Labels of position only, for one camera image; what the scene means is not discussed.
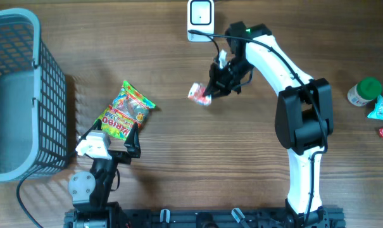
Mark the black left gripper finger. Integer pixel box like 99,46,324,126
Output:
124,123,141,158
78,119,102,141

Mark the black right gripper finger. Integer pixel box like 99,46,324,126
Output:
203,71,222,97
210,89,232,98

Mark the small red candy packet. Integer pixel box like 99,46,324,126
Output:
187,82,212,106

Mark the colourful Haribo candy bag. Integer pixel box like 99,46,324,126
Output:
95,80,156,141

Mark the green lid jar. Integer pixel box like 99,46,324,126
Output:
348,77,382,106

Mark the teal wet wipes pack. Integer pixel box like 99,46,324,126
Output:
367,95,383,120

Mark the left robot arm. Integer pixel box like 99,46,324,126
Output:
64,120,141,228

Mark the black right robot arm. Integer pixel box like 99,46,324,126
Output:
203,22,334,227

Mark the white barcode scanner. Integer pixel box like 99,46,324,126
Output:
187,0,215,42

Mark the grey plastic basket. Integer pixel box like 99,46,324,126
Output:
0,8,67,182

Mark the black camera cable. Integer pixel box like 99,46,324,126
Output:
16,151,80,228
187,29,330,228

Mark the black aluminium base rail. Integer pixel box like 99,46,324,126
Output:
63,207,346,228

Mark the black left camera cable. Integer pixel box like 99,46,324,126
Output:
16,151,80,228

